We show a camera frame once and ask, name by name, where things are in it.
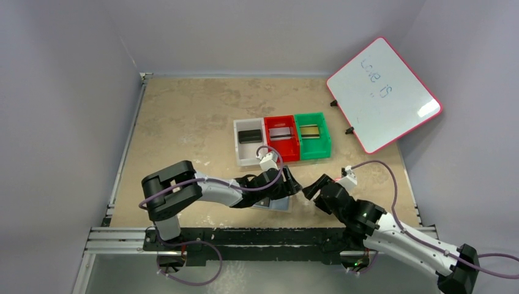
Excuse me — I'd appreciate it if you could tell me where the beige card holder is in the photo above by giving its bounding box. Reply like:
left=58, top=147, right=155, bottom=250
left=252, top=197, right=292, bottom=213

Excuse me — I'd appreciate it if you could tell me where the green plastic bin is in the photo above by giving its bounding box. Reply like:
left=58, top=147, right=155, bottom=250
left=294, top=112, right=332, bottom=160

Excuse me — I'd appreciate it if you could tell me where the silver credit card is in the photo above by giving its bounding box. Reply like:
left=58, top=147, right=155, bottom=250
left=269, top=127, right=293, bottom=141

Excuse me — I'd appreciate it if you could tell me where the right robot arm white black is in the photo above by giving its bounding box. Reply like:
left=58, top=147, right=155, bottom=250
left=302, top=172, right=479, bottom=293

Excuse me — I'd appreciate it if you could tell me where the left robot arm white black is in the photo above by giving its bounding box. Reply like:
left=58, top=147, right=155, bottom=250
left=139, top=160, right=302, bottom=241

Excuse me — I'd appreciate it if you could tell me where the black credit card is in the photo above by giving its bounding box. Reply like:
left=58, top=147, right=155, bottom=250
left=237, top=129, right=263, bottom=144

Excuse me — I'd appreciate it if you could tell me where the gold credit card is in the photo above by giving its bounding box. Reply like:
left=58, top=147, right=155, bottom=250
left=299, top=124, right=320, bottom=139

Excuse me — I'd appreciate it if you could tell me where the white plastic bin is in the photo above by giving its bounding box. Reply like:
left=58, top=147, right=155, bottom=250
left=233, top=118, right=267, bottom=167

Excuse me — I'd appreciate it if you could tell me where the red plastic bin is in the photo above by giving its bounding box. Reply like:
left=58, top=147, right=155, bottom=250
left=264, top=115, right=301, bottom=162

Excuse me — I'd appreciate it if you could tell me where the pink framed whiteboard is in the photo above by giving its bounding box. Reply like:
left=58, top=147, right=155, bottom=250
left=326, top=37, right=442, bottom=154

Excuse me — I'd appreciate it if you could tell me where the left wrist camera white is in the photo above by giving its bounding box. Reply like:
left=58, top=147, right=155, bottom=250
left=256, top=151, right=278, bottom=172

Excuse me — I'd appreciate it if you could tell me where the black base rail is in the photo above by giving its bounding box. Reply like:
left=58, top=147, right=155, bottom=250
left=144, top=226, right=390, bottom=269

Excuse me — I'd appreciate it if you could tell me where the aluminium table frame rail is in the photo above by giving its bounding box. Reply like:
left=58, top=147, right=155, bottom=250
left=84, top=73, right=154, bottom=254

